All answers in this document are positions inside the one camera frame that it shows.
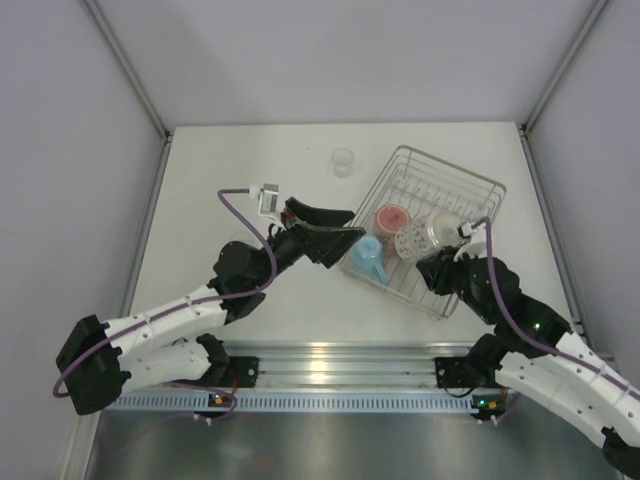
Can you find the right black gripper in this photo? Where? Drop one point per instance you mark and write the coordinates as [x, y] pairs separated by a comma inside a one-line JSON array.
[[438, 269]]

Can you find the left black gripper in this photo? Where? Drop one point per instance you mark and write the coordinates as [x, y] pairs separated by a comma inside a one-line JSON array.
[[322, 244]]

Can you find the light blue mug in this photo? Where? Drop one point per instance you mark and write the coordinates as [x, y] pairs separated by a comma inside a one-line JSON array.
[[366, 257]]

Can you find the orange interior white mug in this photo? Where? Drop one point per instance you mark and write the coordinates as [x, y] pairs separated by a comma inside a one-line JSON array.
[[426, 235]]

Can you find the pink patterned mug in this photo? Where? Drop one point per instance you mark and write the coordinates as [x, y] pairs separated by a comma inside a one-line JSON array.
[[388, 220]]

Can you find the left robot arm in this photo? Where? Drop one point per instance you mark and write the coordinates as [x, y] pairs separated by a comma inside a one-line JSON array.
[[102, 360]]

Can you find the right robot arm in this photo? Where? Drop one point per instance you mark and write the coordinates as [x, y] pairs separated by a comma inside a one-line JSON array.
[[533, 350]]

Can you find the clear glass cup far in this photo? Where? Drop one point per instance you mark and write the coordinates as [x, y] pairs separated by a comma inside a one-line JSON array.
[[342, 162]]

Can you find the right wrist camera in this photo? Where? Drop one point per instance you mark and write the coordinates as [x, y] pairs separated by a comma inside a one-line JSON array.
[[473, 240]]

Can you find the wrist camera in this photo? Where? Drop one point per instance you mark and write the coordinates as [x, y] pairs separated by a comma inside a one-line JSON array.
[[473, 240], [266, 197]]

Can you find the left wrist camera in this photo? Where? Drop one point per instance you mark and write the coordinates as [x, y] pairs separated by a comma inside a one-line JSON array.
[[266, 197]]

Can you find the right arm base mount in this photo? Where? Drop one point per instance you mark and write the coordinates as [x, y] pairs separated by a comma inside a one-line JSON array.
[[452, 373]]

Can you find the wire dish rack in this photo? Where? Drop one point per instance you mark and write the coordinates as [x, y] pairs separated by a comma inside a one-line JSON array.
[[417, 204]]

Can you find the aluminium mounting rail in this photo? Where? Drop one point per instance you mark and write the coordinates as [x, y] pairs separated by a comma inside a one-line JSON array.
[[346, 366]]

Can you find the perforated cable duct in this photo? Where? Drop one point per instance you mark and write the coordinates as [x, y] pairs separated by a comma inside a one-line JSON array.
[[297, 402]]

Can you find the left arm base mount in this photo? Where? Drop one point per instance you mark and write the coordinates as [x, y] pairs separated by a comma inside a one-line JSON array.
[[240, 370]]

